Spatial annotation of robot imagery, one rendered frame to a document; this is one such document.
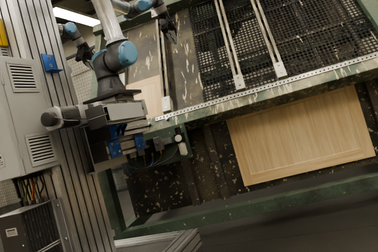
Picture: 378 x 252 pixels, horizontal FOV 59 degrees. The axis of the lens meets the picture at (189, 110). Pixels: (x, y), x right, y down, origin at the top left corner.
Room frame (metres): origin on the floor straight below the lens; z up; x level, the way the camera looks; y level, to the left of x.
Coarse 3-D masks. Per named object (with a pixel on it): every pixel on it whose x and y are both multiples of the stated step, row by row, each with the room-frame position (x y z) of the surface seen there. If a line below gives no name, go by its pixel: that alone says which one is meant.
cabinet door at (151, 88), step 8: (144, 80) 2.60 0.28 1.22; (152, 80) 2.57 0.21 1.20; (128, 88) 2.61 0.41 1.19; (136, 88) 2.59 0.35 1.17; (144, 88) 2.56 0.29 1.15; (152, 88) 2.53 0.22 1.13; (160, 88) 2.50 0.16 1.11; (136, 96) 2.54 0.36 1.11; (144, 96) 2.52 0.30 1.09; (152, 96) 2.49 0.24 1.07; (160, 96) 2.46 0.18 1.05; (152, 104) 2.45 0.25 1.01; (160, 104) 2.42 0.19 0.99; (152, 112) 2.41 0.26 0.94; (160, 112) 2.38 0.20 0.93
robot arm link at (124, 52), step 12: (96, 0) 1.58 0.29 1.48; (108, 0) 1.60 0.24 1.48; (96, 12) 1.61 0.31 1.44; (108, 12) 1.59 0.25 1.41; (108, 24) 1.59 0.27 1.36; (108, 36) 1.60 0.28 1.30; (120, 36) 1.61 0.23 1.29; (108, 48) 1.60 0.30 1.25; (120, 48) 1.57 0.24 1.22; (132, 48) 1.62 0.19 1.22; (108, 60) 1.62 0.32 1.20; (120, 60) 1.59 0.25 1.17; (132, 60) 1.61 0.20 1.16
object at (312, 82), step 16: (336, 64) 2.09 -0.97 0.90; (368, 64) 2.01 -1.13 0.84; (304, 80) 2.10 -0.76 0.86; (320, 80) 2.06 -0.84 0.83; (336, 80) 2.04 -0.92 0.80; (352, 80) 2.06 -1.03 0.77; (224, 96) 2.24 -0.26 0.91; (256, 96) 2.16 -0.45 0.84; (272, 96) 2.12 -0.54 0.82; (288, 96) 2.12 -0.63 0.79; (304, 96) 2.14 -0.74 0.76; (192, 112) 2.25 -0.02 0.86; (208, 112) 2.21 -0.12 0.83; (224, 112) 2.19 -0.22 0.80; (240, 112) 2.21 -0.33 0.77; (160, 128) 2.27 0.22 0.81; (192, 128) 2.31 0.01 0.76
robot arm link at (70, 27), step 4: (60, 24) 2.06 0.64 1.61; (64, 24) 2.08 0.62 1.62; (68, 24) 2.06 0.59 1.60; (72, 24) 2.08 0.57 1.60; (60, 28) 2.04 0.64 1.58; (64, 28) 2.06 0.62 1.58; (68, 28) 2.06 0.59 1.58; (72, 28) 2.07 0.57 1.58; (76, 28) 2.10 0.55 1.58; (60, 32) 2.05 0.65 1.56; (64, 32) 2.07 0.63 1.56; (68, 32) 2.07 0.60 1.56; (72, 32) 2.07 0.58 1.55; (64, 36) 2.10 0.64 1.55; (68, 36) 2.11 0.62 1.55
